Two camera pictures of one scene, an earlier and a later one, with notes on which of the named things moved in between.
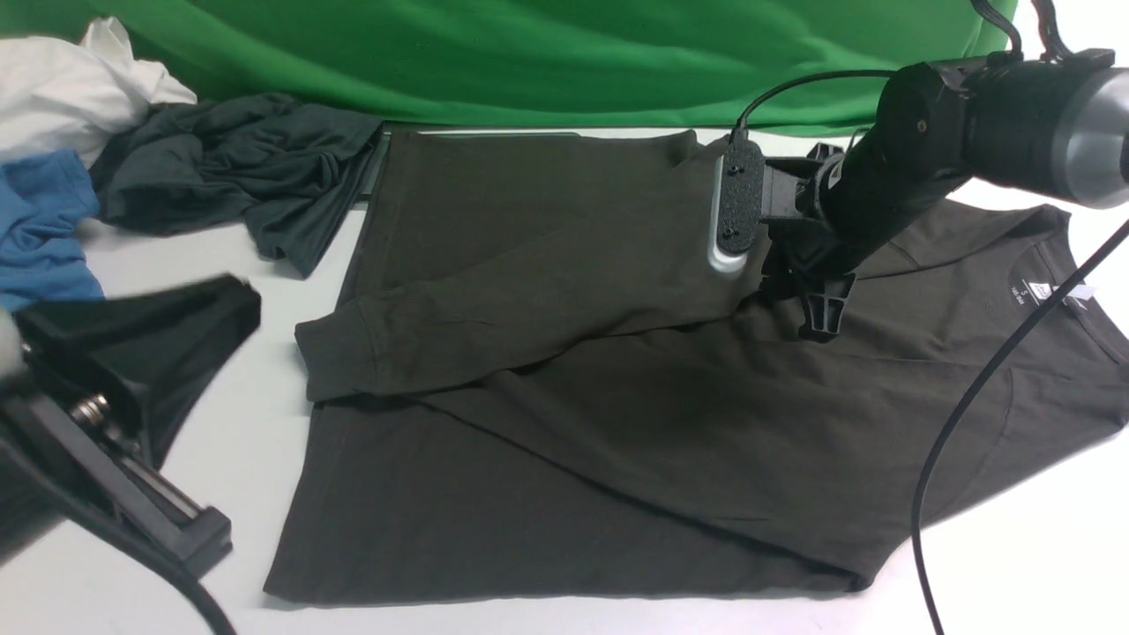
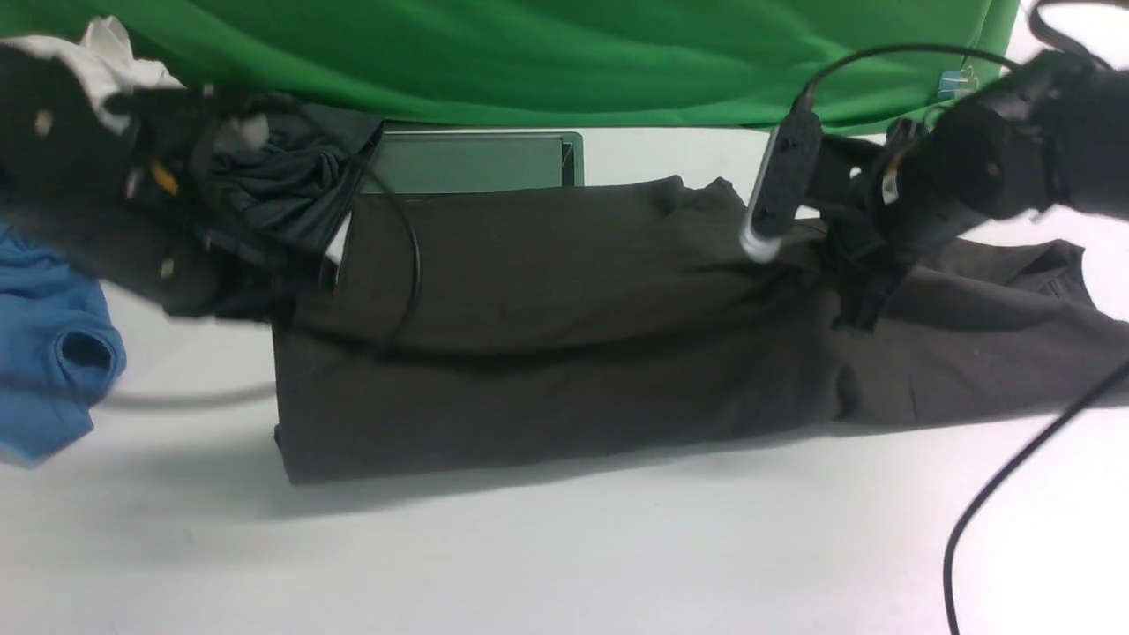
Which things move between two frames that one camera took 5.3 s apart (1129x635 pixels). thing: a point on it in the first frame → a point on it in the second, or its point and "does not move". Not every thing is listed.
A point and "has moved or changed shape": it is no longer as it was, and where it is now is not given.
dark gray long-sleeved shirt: x=534 y=385 has moved or changed shape
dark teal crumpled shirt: x=288 y=168 does not move
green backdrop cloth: x=675 y=63 does not move
